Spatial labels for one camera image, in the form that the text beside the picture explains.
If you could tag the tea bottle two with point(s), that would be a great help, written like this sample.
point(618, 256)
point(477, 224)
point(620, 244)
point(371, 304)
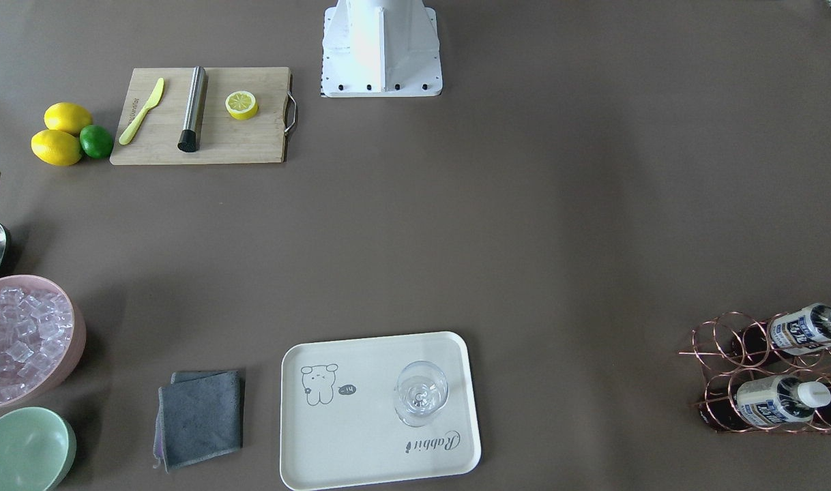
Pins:
point(764, 403)

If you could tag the copper wire bottle basket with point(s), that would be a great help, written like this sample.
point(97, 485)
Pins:
point(710, 344)

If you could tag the tea bottle one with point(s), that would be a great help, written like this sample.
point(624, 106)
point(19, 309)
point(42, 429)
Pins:
point(802, 332)

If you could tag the clear wine glass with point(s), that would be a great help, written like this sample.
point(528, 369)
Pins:
point(422, 390)

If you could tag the cream rabbit tray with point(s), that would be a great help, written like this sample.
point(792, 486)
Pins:
point(338, 426)

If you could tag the half lemon slice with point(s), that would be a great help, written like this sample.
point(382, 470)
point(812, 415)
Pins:
point(241, 105)

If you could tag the wooden cutting board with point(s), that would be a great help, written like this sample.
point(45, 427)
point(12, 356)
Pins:
point(222, 139)

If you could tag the grey folded cloth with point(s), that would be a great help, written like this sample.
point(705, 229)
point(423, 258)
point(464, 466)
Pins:
point(200, 417)

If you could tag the yellow plastic knife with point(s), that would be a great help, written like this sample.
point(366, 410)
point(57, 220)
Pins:
point(150, 103)

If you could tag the green lime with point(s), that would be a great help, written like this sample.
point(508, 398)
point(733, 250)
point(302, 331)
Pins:
point(96, 142)

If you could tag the yellow lemon upper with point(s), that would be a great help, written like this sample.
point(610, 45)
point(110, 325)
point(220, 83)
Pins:
point(67, 117)

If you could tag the yellow lemon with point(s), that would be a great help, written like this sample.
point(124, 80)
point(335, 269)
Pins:
point(56, 147)
point(67, 117)

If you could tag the yellow lemon lower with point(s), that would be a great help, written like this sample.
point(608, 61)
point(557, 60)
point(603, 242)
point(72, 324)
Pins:
point(56, 147)

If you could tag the pink bowl of ice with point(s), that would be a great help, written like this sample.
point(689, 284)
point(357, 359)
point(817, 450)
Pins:
point(42, 337)

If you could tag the green ceramic bowl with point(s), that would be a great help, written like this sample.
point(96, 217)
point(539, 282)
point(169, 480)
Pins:
point(37, 449)

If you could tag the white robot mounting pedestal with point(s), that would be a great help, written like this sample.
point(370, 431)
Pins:
point(380, 49)

